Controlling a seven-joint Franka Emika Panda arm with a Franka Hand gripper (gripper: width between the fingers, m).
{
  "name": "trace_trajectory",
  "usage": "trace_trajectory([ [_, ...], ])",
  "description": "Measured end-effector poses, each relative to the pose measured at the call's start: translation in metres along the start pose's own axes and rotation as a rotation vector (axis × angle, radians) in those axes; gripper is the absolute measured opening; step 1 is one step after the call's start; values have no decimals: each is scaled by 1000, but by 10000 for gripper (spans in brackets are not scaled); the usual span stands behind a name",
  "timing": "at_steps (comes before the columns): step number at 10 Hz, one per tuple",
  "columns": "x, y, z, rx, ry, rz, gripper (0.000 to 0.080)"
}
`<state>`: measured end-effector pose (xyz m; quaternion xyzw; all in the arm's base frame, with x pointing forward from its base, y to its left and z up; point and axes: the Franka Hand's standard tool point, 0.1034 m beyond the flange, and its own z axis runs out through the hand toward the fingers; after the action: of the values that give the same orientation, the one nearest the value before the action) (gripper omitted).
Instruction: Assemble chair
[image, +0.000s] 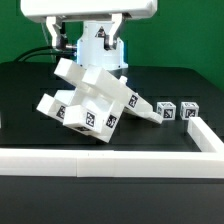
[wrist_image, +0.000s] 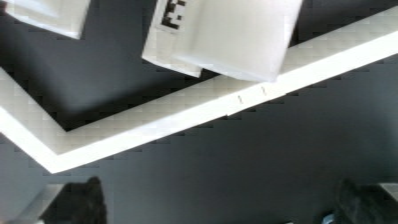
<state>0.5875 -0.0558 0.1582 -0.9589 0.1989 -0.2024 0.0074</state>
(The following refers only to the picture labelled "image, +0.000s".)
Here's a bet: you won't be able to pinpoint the white tagged cube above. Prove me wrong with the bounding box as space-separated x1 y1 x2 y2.
180 102 199 120
156 102 176 120

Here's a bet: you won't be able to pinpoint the white chair back frame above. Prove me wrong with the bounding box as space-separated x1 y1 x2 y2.
54 58 163 124

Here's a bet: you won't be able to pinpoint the white U-shaped obstacle fence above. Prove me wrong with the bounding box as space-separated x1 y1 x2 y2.
0 117 224 179

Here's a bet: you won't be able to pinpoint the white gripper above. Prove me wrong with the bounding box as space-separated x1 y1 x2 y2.
20 0 158 51

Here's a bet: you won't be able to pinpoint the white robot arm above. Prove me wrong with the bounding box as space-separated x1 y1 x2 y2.
20 0 158 70

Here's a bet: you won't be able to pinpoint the black cables with connector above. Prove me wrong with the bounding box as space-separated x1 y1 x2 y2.
13 19 78 63

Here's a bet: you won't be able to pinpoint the white chair seat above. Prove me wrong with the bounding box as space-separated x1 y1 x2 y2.
53 88 125 144

